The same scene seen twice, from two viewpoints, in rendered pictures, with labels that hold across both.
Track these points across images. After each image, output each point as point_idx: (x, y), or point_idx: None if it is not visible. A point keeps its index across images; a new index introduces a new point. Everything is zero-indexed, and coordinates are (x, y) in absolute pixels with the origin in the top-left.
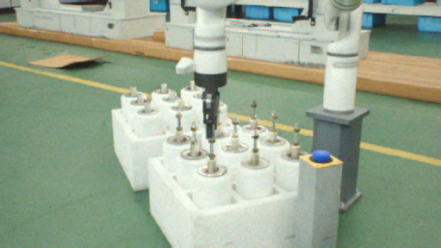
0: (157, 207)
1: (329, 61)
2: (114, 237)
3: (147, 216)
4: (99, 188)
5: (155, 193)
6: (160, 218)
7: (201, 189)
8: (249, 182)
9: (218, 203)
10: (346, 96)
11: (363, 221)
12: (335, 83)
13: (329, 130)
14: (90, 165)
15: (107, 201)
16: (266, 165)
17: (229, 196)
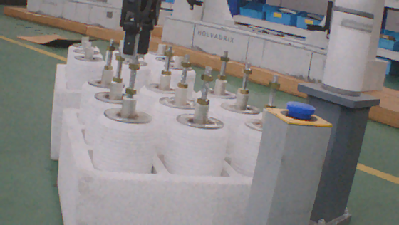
0: (60, 175)
1: (335, 18)
2: (0, 199)
3: (52, 188)
4: (13, 147)
5: (61, 154)
6: (61, 189)
7: (104, 138)
8: (183, 147)
9: (125, 167)
10: (353, 70)
11: None
12: (340, 48)
13: (325, 114)
14: (17, 124)
15: (14, 161)
16: (216, 126)
17: (147, 162)
